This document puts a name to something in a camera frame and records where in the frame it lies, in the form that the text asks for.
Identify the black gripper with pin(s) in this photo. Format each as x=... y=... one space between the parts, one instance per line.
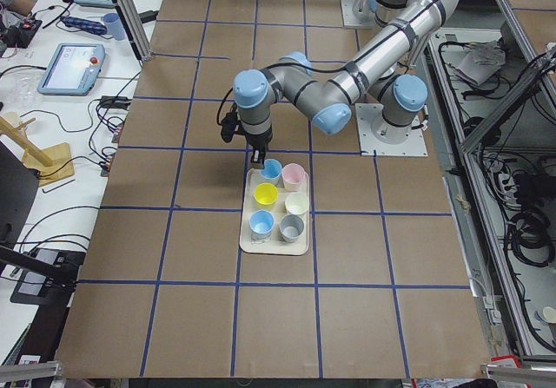
x=260 y=141

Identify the yellow-green ikea cup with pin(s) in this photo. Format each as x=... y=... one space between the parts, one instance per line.
x=265 y=196

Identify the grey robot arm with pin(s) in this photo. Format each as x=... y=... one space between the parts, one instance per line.
x=365 y=10
x=405 y=26

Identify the blue cup near gripper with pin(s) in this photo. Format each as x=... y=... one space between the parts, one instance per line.
x=271 y=171

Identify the pink plastic cup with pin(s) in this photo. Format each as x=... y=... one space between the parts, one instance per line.
x=293 y=176

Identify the pale green plastic cup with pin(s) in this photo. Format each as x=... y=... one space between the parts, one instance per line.
x=297 y=203

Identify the blue cup far side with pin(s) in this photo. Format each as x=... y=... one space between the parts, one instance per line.
x=261 y=224

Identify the grey plastic cup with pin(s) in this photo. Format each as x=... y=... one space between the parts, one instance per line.
x=291 y=228

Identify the pale blue cup on desk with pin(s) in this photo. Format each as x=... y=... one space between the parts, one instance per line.
x=114 y=26

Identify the cream plastic tray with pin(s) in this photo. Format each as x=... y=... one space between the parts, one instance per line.
x=274 y=244

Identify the small black hub box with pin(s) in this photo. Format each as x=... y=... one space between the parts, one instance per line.
x=114 y=102

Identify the wooden stand base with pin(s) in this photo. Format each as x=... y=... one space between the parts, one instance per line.
x=52 y=164

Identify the black monitor stand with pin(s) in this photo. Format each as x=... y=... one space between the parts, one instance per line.
x=48 y=275

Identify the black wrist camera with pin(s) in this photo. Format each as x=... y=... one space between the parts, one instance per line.
x=230 y=125

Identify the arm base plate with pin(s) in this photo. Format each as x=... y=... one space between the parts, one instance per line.
x=349 y=18
x=377 y=138

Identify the aluminium frame post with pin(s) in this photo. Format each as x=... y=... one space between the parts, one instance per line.
x=134 y=30

